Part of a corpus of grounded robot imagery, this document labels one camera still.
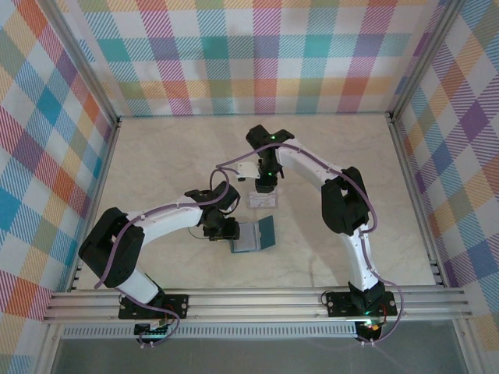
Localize white patterned credit card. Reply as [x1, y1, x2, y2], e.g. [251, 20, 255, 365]
[247, 189, 280, 210]

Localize teal leather card holder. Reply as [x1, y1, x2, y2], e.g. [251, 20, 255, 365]
[230, 216, 276, 255]

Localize aluminium front mounting rail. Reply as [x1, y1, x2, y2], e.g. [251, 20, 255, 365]
[41, 286, 476, 323]

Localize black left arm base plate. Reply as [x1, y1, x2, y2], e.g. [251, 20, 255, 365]
[118, 294, 191, 322]

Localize slotted grey cable duct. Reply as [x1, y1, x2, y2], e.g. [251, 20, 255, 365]
[61, 325, 359, 339]

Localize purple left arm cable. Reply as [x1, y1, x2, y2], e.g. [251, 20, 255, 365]
[93, 166, 235, 348]

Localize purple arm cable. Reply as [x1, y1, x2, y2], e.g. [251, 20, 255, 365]
[216, 142, 403, 346]
[93, 166, 235, 348]

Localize aluminium left side rail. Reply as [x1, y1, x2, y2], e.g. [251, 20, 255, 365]
[65, 116, 122, 293]

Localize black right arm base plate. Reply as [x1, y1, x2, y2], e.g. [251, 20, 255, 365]
[326, 291, 398, 319]

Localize aluminium right side rail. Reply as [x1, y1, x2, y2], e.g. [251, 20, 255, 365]
[388, 115, 449, 289]

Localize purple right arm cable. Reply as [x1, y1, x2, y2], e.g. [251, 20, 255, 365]
[216, 142, 403, 346]

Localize aluminium right corner post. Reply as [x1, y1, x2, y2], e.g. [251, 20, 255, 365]
[388, 0, 467, 124]

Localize aluminium corner post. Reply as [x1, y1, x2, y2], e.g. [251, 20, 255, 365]
[48, 0, 122, 125]
[388, 0, 467, 124]

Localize aluminium left corner post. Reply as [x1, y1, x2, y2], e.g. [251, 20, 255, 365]
[48, 0, 122, 125]

